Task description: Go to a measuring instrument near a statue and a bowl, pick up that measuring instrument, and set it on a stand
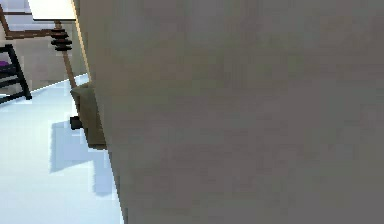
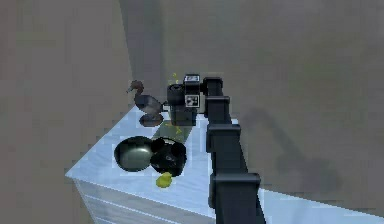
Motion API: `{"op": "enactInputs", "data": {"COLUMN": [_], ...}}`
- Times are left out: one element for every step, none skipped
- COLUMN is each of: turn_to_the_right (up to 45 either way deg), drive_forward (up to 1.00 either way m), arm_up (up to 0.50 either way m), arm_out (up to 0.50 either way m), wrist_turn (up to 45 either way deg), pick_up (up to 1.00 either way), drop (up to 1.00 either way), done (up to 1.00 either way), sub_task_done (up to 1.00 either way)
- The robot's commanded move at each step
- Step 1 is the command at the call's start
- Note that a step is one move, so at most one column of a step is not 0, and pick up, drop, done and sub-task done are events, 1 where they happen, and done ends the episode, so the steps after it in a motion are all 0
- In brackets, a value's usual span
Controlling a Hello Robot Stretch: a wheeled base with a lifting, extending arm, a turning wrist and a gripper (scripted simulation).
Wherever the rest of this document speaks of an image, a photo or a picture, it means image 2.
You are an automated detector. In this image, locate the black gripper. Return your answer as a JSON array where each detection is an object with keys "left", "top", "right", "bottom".
[{"left": 161, "top": 83, "right": 198, "bottom": 127}]

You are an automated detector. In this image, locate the brown duck statue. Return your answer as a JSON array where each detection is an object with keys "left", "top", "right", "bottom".
[{"left": 125, "top": 79, "right": 165, "bottom": 128}]

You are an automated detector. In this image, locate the black round measuring instrument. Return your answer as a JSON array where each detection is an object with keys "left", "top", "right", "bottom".
[{"left": 149, "top": 136, "right": 188, "bottom": 178}]

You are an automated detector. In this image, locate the dark shiny bowl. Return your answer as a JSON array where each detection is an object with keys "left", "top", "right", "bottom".
[{"left": 113, "top": 135, "right": 155, "bottom": 173}]

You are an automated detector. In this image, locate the small yellow lump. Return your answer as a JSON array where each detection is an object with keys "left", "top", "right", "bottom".
[{"left": 155, "top": 171, "right": 174, "bottom": 189}]

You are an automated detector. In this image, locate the white chest of drawers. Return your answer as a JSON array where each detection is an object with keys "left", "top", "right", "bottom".
[{"left": 64, "top": 105, "right": 384, "bottom": 224}]

